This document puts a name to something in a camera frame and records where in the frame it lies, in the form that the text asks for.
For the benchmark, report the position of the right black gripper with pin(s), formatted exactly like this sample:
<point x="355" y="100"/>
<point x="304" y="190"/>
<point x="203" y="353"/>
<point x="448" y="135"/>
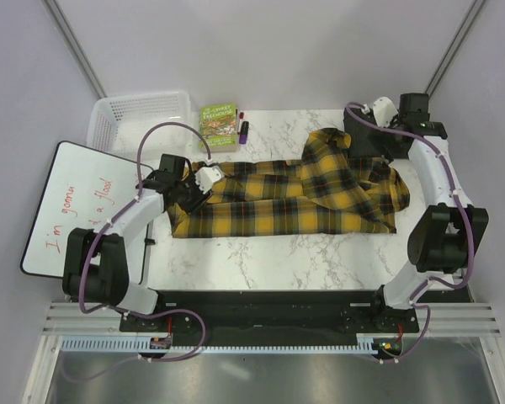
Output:
<point x="394" y="152"/>

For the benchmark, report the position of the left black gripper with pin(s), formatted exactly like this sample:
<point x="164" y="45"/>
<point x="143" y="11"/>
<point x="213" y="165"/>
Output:
<point x="199" y="199"/>

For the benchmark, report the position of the yellow plaid long sleeve shirt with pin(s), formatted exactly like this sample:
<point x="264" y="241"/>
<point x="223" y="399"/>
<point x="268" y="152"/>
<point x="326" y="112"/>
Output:
<point x="325" y="191"/>

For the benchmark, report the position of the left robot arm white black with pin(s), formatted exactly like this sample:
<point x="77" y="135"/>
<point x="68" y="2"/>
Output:
<point x="96" y="265"/>

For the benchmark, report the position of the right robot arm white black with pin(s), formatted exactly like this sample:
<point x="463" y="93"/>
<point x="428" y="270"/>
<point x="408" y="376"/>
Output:
<point x="441" y="248"/>

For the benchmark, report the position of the folded dark striped shirt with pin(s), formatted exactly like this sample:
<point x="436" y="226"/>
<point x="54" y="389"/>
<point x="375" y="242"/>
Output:
<point x="364" y="139"/>

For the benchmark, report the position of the green treehouse book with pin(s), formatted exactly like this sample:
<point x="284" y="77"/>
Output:
<point x="218" y="126"/>

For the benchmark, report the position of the white plastic basket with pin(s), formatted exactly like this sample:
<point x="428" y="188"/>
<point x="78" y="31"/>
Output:
<point x="117" y="124"/>

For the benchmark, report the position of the purple highlighter marker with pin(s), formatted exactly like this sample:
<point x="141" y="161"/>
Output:
<point x="243" y="133"/>

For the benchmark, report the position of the red capped marker pen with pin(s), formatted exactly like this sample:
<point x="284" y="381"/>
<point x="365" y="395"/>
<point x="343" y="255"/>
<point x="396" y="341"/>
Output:
<point x="240" y="117"/>

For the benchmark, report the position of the whiteboard with red writing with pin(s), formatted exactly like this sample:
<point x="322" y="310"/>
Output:
<point x="84" y="188"/>

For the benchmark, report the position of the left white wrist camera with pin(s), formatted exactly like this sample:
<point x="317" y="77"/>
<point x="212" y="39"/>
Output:
<point x="206" y="177"/>

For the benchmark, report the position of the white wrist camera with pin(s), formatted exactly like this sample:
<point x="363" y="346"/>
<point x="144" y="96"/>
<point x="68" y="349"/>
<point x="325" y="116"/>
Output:
<point x="384" y="111"/>
<point x="206" y="177"/>

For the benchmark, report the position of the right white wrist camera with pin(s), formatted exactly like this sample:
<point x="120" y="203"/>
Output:
<point x="384" y="111"/>

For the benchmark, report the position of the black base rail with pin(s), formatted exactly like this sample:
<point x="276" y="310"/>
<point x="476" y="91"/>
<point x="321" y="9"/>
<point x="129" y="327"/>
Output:
<point x="266" y="318"/>

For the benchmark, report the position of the right aluminium corner post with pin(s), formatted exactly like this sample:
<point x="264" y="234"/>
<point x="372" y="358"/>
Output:
<point x="461" y="34"/>

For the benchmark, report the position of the aluminium corner post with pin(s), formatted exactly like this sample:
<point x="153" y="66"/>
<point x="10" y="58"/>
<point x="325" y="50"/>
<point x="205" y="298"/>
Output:
<point x="73" y="44"/>
<point x="461" y="34"/>

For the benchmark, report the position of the white slotted cable duct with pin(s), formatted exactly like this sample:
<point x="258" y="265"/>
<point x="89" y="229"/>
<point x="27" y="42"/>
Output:
<point x="153" y="345"/>

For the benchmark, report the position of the left aluminium corner post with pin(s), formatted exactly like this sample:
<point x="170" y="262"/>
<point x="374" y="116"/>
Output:
<point x="73" y="44"/>

